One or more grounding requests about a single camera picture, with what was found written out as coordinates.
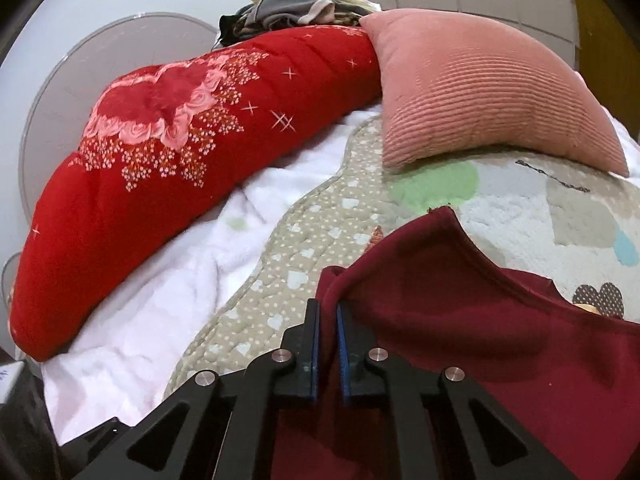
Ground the white fluffy blanket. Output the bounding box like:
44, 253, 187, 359
40, 105, 640, 446

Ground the maroon knit sweater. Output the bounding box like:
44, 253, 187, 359
270, 206, 640, 480

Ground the grey rounded headboard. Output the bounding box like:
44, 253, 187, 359
19, 12, 221, 211

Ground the dark bedside object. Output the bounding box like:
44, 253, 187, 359
0, 355, 61, 480

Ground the patterned quilted bedspread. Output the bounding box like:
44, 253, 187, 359
162, 115, 640, 401

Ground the wooden door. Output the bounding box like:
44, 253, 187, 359
567, 0, 640, 141

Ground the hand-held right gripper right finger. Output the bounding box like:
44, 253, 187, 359
336, 302, 576, 480

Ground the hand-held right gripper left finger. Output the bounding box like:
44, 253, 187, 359
75, 299, 321, 480

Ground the pile of mixed clothes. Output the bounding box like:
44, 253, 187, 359
217, 0, 383, 46

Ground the pink corduroy pillow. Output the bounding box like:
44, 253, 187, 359
359, 8, 630, 178

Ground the red floral quilt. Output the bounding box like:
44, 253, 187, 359
10, 25, 383, 363

